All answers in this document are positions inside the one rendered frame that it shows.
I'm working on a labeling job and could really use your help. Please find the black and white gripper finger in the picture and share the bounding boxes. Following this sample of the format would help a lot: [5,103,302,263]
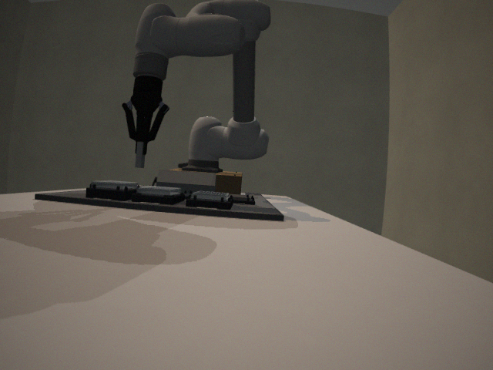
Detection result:
[138,98,169,168]
[122,98,145,168]

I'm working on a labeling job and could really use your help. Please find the white button panel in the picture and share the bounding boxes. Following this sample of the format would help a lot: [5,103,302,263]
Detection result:
[152,170,216,193]

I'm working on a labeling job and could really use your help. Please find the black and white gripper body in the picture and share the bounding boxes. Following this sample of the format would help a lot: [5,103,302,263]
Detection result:
[131,76,163,114]

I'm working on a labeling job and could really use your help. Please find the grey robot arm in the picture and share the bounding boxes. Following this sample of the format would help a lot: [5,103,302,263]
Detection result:
[133,0,270,173]

